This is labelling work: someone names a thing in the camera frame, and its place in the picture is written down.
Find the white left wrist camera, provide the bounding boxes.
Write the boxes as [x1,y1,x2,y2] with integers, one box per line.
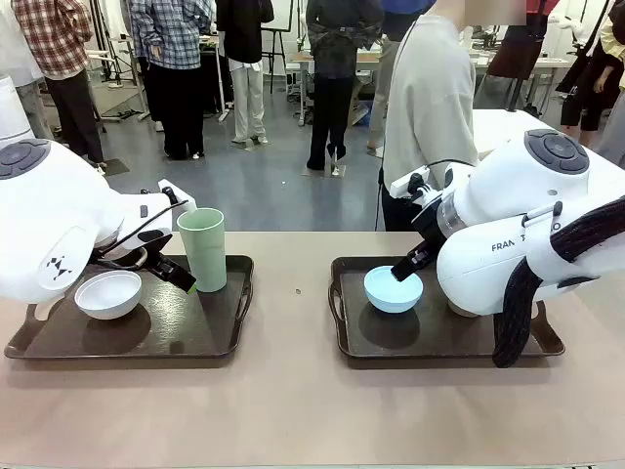
[156,179,199,214]

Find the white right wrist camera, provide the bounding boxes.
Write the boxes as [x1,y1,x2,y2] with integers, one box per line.
[390,165,435,199]

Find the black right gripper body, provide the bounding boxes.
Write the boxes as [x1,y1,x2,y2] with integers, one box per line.
[412,192,449,261]

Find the dark brown serving tray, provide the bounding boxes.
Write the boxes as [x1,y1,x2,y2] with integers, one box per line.
[327,256,566,362]
[4,253,256,362]

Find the bystander in red plaid shirt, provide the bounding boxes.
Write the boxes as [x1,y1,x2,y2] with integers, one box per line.
[10,0,107,171]

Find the bystander blue top grey trousers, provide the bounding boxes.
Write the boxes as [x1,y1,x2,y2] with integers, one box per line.
[366,0,422,152]

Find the bystander black top white trousers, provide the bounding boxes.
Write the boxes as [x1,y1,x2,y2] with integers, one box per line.
[216,0,276,146]

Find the dark red apron mannequin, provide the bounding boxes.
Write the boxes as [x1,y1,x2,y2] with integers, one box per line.
[486,0,554,80]

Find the tall green cup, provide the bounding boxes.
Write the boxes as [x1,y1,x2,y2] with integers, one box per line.
[176,207,229,294]

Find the white table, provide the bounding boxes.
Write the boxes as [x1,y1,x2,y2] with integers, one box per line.
[471,108,625,170]

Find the bystander in dark patterned clothes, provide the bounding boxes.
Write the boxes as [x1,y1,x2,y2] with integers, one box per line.
[304,0,386,173]

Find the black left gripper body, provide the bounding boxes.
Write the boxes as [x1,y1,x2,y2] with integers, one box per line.
[138,228,180,280]

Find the person in beige shirt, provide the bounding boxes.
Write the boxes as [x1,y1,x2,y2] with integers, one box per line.
[379,0,479,232]

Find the light blue bowl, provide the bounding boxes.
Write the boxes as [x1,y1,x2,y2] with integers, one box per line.
[363,265,424,315]

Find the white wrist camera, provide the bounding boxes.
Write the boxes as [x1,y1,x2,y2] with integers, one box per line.
[390,165,435,199]
[156,179,199,214]

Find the bystander black outfit yellow sleeve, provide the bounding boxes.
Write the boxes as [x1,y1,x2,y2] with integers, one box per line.
[558,0,625,153]

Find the bystander in blue plaid shirt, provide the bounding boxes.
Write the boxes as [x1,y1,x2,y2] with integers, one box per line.
[128,0,217,161]

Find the white bowl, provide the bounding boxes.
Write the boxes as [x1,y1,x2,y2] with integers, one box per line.
[73,271,144,321]

